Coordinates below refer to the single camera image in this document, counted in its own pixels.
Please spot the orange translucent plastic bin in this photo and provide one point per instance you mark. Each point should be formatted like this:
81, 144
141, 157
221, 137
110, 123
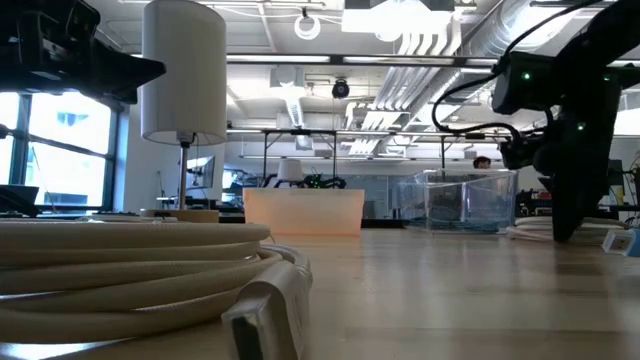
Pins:
305, 212

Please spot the window with dark frame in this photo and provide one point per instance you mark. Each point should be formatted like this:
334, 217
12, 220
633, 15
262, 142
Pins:
65, 150

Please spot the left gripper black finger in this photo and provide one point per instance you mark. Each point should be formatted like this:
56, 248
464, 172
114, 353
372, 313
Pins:
130, 70

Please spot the small white lamp shade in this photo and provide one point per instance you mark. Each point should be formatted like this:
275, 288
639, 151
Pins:
290, 170

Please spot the white shade lamp, wooden base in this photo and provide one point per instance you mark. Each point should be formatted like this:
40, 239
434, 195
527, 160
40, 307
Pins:
182, 75

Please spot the black overhead camera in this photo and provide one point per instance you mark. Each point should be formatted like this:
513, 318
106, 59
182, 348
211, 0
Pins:
340, 89

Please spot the clear plastic bin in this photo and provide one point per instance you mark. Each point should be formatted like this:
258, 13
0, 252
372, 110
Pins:
457, 200

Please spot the black metal rig frame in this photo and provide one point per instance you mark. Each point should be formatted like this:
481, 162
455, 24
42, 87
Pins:
443, 152
265, 155

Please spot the small grey screen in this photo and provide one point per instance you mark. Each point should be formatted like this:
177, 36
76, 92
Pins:
201, 172

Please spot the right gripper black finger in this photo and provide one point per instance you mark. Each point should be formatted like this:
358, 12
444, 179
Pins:
570, 220

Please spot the person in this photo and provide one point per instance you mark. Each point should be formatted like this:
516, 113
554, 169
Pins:
481, 163

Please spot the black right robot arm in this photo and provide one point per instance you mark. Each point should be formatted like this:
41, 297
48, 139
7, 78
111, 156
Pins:
600, 30

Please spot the overhead beam with light strips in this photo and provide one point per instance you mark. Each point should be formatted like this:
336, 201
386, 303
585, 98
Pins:
336, 59

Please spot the black computer monitor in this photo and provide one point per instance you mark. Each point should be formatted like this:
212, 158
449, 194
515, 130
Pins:
616, 172

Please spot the silver ventilation duct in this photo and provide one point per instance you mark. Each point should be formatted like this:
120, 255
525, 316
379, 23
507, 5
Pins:
490, 35

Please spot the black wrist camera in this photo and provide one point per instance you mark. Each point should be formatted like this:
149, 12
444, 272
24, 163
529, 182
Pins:
520, 154

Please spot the dark laptop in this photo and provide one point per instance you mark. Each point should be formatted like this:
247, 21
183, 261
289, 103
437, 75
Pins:
17, 199

